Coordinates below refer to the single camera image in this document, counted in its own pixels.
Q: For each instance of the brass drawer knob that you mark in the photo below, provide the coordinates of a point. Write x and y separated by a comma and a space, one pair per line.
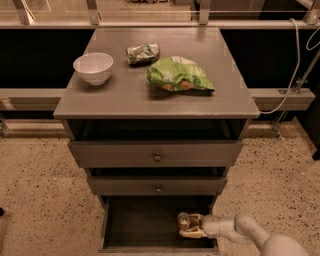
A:
157, 157
158, 189

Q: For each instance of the grey middle drawer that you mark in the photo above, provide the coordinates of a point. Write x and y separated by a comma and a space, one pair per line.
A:
142, 186

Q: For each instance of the grey wooden drawer cabinet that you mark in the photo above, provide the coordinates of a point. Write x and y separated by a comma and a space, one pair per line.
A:
128, 108

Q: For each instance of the brass top drawer knob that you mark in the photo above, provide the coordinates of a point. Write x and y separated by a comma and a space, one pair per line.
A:
157, 157

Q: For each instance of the grey top drawer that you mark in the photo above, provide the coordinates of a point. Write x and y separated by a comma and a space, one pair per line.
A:
130, 154

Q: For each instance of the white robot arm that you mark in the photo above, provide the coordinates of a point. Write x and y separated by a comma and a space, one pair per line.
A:
241, 229

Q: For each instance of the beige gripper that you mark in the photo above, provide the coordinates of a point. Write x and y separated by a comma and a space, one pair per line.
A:
211, 225

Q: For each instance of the white ceramic bowl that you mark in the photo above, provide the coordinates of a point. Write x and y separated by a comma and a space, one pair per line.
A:
94, 68

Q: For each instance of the brass middle drawer knob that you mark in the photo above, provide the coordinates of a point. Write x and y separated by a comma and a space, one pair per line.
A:
158, 189

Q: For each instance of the crushed green white can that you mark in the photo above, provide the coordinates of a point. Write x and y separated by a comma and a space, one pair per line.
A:
141, 54

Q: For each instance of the grey open bottom drawer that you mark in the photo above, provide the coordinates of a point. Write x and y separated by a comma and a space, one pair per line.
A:
147, 226

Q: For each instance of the orange soda can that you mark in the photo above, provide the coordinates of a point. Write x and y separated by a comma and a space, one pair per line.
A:
183, 220

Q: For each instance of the green chip bag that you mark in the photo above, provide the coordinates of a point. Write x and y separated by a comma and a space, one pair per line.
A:
175, 73

